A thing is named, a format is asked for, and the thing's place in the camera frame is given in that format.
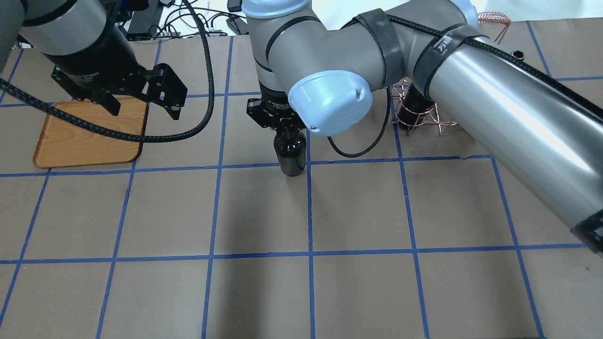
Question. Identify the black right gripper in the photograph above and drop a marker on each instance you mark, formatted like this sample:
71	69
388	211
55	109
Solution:
272	107

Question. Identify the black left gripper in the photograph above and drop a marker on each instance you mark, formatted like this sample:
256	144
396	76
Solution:
94	67

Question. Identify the dark wine bottle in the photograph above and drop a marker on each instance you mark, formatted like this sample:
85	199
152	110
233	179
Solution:
290	146
518	55

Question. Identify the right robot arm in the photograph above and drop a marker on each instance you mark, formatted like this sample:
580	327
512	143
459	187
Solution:
547	135

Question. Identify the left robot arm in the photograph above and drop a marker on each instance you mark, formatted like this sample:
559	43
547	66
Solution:
55	27

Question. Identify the wooden tray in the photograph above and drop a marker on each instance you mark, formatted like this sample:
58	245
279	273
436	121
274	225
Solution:
64	145

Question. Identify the dark wine bottle in basket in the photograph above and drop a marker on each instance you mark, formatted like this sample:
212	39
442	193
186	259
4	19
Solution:
518	55

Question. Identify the copper wire bottle basket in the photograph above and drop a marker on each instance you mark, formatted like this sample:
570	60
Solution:
433	117

